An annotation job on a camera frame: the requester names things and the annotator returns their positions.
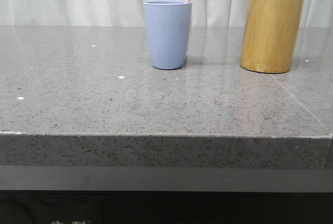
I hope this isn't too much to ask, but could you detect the blue plastic cup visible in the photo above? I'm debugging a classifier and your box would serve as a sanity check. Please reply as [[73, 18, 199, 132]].
[[143, 0, 192, 70]]

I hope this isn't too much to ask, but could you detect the bamboo cylindrical holder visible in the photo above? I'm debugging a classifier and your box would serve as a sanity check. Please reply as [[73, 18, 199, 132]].
[[240, 0, 304, 74]]

